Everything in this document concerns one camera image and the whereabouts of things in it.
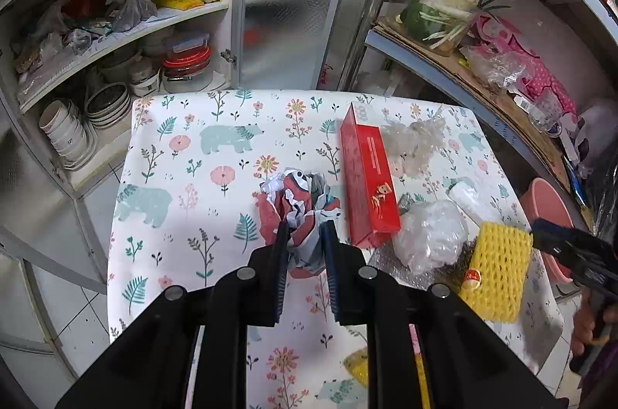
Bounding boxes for red-lidded glass food containers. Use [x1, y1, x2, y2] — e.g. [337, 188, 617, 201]
[161, 31, 213, 93]

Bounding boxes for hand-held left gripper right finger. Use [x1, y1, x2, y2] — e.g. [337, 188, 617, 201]
[321, 221, 570, 409]

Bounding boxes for stack of dark-rimmed plates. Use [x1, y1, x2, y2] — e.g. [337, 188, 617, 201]
[84, 81, 132, 129]

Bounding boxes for stack of white bowls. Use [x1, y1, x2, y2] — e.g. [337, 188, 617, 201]
[39, 98, 97, 171]

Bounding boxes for clear tub of vegetables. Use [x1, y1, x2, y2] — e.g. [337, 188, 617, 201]
[402, 0, 484, 55]

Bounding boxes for white ceramic jar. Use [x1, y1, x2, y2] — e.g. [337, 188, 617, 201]
[128, 61, 161, 97]

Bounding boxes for clear crumpled plastic wrap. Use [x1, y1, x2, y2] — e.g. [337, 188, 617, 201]
[380, 114, 447, 178]

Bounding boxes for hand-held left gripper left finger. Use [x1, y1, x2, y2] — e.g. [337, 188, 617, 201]
[55, 221, 290, 409]

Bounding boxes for small white bottle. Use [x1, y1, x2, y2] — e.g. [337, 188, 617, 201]
[447, 182, 484, 226]

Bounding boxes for white kitchen cabinet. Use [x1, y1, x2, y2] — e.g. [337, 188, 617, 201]
[0, 0, 360, 390]

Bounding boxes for clear bag with dark contents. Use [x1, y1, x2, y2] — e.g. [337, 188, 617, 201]
[99, 0, 158, 32]

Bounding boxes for red white paper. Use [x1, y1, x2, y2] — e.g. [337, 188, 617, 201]
[255, 168, 345, 278]

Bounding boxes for pink plastic bucket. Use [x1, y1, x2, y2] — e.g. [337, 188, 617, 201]
[520, 177, 587, 289]

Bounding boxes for glass mug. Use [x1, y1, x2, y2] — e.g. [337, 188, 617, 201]
[526, 93, 563, 134]

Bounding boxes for metal shelf rack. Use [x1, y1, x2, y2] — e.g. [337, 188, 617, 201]
[338, 0, 618, 231]

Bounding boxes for yellow foam net sleeve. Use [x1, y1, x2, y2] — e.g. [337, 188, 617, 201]
[456, 221, 534, 324]

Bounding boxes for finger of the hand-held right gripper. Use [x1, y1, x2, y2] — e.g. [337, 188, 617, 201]
[531, 218, 587, 267]

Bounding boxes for person's right hand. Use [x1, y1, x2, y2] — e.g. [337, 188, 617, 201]
[572, 293, 618, 359]

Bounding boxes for person's right forearm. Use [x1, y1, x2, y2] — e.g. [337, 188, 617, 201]
[577, 356, 618, 409]

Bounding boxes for clear crumpled shelf bag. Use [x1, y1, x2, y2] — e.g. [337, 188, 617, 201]
[458, 44, 527, 88]

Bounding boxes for pink polka dot bag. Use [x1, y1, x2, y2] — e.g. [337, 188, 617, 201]
[475, 15, 580, 115]

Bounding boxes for black plastic bag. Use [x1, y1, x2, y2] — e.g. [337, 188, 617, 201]
[586, 143, 618, 241]

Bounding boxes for frosted glass cabinet door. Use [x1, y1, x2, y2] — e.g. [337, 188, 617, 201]
[232, 0, 360, 93]

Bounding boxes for red cardboard box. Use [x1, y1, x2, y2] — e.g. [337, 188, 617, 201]
[340, 103, 402, 248]

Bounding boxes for brown cardboard sheet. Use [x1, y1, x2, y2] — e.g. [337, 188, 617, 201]
[374, 15, 575, 192]

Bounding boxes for floral bear tablecloth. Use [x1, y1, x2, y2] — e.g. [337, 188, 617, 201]
[106, 88, 565, 409]

